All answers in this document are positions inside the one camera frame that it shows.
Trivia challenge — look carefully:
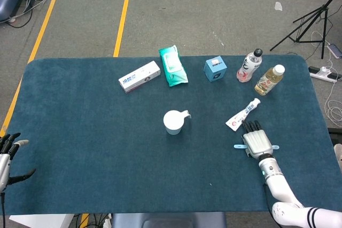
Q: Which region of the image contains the black tripod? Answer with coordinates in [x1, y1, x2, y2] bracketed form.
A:
[269, 0, 342, 60]

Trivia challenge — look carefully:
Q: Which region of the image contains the white toothpaste tube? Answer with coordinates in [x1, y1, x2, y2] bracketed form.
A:
[225, 98, 261, 132]

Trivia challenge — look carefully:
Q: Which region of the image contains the blue felt table mat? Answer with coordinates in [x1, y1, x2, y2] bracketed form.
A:
[0, 54, 335, 215]

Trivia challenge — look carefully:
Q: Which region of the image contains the light blue toothbrush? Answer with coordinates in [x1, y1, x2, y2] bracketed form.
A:
[234, 144, 280, 150]

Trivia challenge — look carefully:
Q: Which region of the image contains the smartphone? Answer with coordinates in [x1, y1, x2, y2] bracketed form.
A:
[327, 43, 342, 59]

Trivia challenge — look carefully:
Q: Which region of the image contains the white table support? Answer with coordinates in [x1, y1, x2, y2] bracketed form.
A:
[9, 214, 74, 228]

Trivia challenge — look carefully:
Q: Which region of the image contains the pale blue handled cup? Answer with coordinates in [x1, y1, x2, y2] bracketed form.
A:
[163, 109, 192, 136]

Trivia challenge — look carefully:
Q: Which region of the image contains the grey-blue chair seat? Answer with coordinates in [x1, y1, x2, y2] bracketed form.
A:
[111, 213, 227, 228]

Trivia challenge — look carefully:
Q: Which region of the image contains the white power strip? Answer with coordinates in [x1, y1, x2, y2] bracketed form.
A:
[308, 66, 342, 83]

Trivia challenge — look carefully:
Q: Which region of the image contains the clear bottle black cap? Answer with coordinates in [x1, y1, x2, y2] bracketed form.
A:
[236, 48, 264, 83]

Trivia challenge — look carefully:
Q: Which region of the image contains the white toothpaste carton box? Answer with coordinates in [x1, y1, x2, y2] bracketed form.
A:
[118, 60, 162, 94]

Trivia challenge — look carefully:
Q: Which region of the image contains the light blue cube box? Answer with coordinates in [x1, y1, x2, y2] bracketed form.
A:
[203, 56, 228, 82]

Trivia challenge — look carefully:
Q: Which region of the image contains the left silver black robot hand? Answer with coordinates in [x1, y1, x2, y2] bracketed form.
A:
[0, 132, 37, 193]

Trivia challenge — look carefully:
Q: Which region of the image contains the green wet wipes pack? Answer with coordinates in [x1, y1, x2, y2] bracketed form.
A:
[158, 44, 189, 88]

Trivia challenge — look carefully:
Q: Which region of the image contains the yellow tea bottle white cap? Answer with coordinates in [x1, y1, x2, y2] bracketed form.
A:
[254, 64, 286, 97]

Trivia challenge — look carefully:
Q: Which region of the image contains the white cable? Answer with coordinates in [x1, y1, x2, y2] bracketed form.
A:
[311, 30, 342, 123]

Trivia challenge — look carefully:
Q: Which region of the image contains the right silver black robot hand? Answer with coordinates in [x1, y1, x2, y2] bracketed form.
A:
[242, 120, 275, 159]

